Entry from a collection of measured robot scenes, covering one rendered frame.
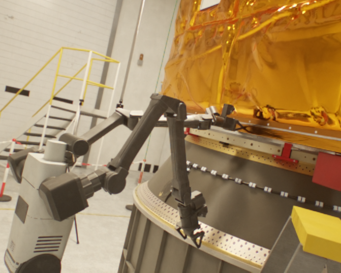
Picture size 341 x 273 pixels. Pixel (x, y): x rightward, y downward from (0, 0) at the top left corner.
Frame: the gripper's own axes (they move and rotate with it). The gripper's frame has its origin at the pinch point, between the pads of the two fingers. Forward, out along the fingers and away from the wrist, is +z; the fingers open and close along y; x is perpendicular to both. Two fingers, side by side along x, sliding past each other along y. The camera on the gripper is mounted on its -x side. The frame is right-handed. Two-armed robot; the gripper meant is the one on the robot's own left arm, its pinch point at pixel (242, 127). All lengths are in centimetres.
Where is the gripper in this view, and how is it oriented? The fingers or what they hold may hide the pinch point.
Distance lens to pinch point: 208.3
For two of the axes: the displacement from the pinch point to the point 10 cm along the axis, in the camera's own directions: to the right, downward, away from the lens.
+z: 8.7, 1.9, 4.5
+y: -4.3, -1.2, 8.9
